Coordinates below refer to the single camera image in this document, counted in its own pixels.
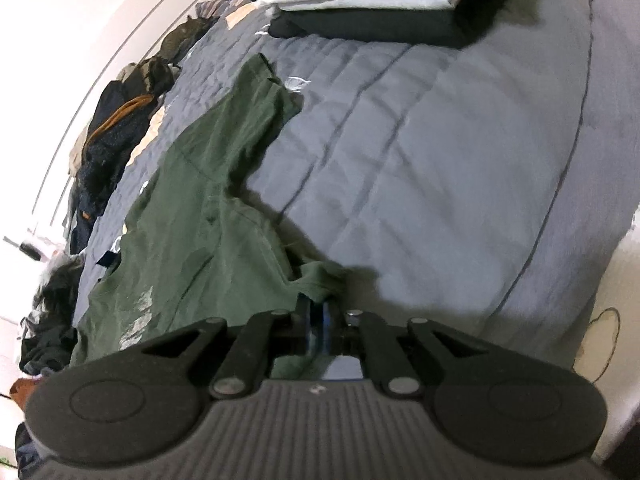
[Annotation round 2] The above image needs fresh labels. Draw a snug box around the dark green t-shirt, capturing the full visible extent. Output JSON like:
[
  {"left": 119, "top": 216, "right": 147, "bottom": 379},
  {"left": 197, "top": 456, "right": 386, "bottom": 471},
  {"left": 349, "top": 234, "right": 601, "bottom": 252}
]
[{"left": 69, "top": 52, "right": 352, "bottom": 382}]

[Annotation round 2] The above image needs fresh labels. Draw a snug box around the beige garment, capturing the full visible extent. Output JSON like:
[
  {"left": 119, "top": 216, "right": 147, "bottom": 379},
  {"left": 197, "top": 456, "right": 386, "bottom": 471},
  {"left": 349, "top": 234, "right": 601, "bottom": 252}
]
[{"left": 64, "top": 129, "right": 89, "bottom": 181}]

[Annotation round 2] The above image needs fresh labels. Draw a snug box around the olive camouflage garment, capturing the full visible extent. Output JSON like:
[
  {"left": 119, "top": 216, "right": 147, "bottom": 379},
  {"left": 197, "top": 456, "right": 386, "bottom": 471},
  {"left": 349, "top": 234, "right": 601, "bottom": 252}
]
[{"left": 119, "top": 14, "right": 221, "bottom": 96}]

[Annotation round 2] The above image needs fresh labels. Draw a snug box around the orange brown garment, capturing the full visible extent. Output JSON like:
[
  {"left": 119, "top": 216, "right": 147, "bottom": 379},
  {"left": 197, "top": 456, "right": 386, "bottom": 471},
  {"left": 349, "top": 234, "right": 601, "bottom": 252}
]
[{"left": 9, "top": 377, "right": 42, "bottom": 411}]

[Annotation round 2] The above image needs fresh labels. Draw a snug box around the white cartoon printed bed side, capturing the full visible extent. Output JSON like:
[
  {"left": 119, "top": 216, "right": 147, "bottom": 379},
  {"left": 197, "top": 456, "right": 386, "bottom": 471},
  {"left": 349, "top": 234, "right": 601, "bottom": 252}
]
[{"left": 565, "top": 195, "right": 640, "bottom": 466}]

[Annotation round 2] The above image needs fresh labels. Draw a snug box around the pile of dark clothes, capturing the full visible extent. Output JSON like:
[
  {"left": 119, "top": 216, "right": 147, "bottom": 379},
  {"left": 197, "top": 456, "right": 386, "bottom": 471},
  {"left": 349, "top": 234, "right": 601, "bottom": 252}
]
[{"left": 17, "top": 254, "right": 84, "bottom": 377}]

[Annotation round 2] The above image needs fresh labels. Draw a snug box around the grey quilted printed blanket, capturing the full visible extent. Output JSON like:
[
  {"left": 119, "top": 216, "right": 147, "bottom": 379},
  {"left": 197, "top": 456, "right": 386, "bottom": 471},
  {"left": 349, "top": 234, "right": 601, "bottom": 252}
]
[{"left": 64, "top": 0, "right": 640, "bottom": 377}]

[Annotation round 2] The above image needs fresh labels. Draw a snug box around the folded black garment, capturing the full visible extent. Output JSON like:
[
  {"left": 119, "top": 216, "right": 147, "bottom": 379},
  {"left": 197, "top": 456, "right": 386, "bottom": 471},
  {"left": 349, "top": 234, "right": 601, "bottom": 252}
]
[{"left": 269, "top": 0, "right": 542, "bottom": 51}]

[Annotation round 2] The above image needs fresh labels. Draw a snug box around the navy dotted jacket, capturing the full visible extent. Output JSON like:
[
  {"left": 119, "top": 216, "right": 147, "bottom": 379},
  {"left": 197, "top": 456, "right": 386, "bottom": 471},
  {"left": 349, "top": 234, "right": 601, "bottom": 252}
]
[{"left": 67, "top": 79, "right": 174, "bottom": 256}]

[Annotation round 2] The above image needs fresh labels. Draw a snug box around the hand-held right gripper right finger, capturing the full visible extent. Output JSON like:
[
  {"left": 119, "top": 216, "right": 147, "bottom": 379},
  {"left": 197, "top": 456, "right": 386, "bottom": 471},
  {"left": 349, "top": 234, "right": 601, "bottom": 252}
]
[{"left": 321, "top": 300, "right": 495, "bottom": 402}]

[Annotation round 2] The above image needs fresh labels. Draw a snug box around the orange brown strap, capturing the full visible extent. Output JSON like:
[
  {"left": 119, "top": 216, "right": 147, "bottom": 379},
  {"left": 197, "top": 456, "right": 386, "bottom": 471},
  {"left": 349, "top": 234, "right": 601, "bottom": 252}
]
[{"left": 84, "top": 93, "right": 159, "bottom": 149}]

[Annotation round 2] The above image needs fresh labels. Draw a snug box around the black hairbrush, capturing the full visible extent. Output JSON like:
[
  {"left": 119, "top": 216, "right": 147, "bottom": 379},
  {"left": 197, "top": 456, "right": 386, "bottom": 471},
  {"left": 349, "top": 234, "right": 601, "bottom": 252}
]
[{"left": 2, "top": 234, "right": 41, "bottom": 261}]

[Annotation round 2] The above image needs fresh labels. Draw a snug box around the white bed headboard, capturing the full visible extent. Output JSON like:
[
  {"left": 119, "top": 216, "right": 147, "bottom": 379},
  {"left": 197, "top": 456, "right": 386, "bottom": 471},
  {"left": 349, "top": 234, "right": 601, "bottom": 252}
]
[{"left": 29, "top": 0, "right": 237, "bottom": 232}]

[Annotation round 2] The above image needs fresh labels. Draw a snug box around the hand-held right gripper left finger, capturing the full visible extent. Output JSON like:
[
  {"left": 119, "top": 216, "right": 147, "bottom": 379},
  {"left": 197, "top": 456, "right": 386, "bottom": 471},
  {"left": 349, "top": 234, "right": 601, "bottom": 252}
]
[{"left": 144, "top": 294, "right": 314, "bottom": 402}]

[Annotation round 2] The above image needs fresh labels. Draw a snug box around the striped bed sheet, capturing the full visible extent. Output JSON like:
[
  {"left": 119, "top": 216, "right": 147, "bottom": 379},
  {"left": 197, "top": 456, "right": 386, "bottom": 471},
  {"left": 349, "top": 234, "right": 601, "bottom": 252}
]
[{"left": 194, "top": 0, "right": 251, "bottom": 19}]

